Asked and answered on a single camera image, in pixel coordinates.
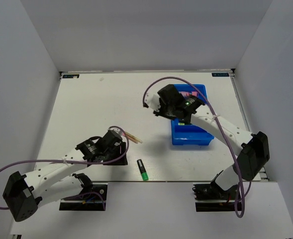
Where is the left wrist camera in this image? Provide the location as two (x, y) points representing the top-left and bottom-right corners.
(108, 127), (123, 136)

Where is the left corner label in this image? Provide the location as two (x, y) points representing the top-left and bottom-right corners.
(62, 74), (80, 79)

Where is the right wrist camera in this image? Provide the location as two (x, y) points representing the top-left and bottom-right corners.
(143, 93), (161, 112)

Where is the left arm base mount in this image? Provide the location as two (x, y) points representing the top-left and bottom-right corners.
(59, 183), (108, 212)

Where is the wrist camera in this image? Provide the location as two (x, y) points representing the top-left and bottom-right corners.
(108, 127), (123, 136)
(143, 93), (161, 112)

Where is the green black highlighter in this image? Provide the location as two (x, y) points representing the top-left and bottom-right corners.
(137, 159), (149, 181)

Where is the right corner label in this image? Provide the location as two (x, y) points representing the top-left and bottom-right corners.
(212, 72), (229, 77)

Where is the blue compartment tray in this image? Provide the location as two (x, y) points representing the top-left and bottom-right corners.
(171, 84), (214, 146)

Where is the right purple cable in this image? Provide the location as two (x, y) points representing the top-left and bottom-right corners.
(141, 76), (246, 219)

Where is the yellow slim pen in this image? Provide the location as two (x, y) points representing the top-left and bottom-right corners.
(125, 131), (143, 144)

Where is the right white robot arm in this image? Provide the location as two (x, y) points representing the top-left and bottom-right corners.
(143, 84), (270, 199)

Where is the pink slim pen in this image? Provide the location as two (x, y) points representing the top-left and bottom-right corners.
(122, 132), (141, 144)

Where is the corner label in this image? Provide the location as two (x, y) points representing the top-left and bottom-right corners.
(212, 72), (229, 77)
(62, 74), (80, 79)

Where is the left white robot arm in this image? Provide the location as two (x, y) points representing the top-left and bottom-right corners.
(3, 126), (128, 222)

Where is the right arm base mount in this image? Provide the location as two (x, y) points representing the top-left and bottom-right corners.
(192, 183), (237, 212)

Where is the pink glue stick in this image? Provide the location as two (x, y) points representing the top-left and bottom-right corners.
(180, 91), (198, 98)

